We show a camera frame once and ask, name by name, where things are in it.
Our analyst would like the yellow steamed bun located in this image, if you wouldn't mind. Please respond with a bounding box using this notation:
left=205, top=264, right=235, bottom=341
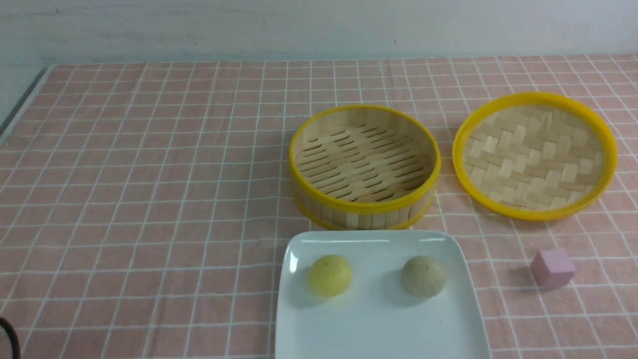
left=308, top=255, right=353, bottom=298

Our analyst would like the beige steamed bun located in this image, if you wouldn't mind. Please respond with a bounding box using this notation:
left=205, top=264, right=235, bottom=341
left=400, top=255, right=447, bottom=299

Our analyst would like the bamboo steamer lid yellow rim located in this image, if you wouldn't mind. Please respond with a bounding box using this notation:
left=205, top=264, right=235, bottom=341
left=452, top=92, right=618, bottom=222

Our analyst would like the white square plate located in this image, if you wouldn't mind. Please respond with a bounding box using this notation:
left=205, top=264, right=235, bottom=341
left=274, top=230, right=491, bottom=359

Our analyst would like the bamboo steamer basket yellow rim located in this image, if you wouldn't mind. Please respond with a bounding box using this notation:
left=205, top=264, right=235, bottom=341
left=289, top=104, right=442, bottom=230

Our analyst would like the pink checkered tablecloth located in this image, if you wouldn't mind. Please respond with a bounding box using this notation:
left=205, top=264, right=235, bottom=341
left=0, top=54, right=638, bottom=359

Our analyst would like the pink cube block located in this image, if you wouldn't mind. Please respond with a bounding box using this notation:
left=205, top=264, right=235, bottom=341
left=529, top=248, right=576, bottom=289

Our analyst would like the black cable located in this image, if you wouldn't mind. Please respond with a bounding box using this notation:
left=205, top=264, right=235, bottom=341
left=0, top=317, right=21, bottom=359

